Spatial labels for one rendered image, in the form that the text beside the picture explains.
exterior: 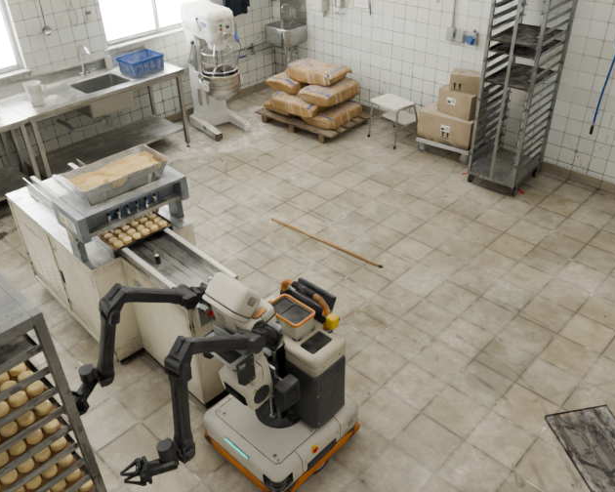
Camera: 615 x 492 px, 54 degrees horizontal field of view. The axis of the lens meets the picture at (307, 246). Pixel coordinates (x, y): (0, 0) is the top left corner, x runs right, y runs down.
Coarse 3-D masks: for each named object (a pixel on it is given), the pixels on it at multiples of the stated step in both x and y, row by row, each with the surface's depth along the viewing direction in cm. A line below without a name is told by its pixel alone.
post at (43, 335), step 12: (36, 312) 168; (36, 324) 169; (36, 336) 174; (48, 336) 173; (48, 348) 175; (48, 360) 177; (60, 372) 181; (60, 384) 183; (60, 396) 188; (72, 396) 189; (72, 408) 191; (72, 420) 192; (84, 432) 198; (84, 444) 200; (84, 456) 203; (96, 468) 209; (96, 480) 211
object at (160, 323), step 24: (168, 240) 372; (168, 264) 352; (192, 264) 352; (144, 312) 370; (168, 312) 340; (192, 312) 322; (144, 336) 389; (168, 336) 356; (192, 336) 330; (192, 360) 344; (216, 360) 352; (192, 384) 360; (216, 384) 361
